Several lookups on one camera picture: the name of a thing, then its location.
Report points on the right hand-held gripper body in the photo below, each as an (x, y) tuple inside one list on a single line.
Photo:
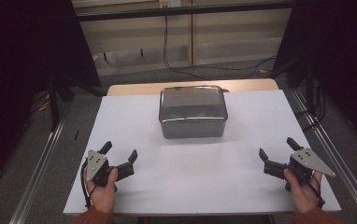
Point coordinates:
[(307, 161)]

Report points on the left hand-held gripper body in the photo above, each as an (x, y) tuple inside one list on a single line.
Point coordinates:
[(100, 169)]

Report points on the grey box with clear lid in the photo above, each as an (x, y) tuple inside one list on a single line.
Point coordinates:
[(192, 107)]

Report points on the person's left hand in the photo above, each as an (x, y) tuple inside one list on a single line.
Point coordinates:
[(103, 197)]

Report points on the person's right hand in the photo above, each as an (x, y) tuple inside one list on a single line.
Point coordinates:
[(304, 196)]

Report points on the white table mat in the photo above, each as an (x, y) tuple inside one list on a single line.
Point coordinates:
[(192, 174)]

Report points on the wooden table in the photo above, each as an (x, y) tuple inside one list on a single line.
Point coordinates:
[(136, 88)]

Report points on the black metal stand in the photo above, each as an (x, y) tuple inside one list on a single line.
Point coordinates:
[(54, 102)]

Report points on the black curtain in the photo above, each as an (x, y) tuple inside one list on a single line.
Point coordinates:
[(27, 62), (338, 46)]

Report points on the metal floor rail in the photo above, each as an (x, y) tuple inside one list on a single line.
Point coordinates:
[(338, 149), (42, 168)]

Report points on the white wall power outlet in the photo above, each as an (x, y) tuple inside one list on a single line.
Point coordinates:
[(169, 3)]

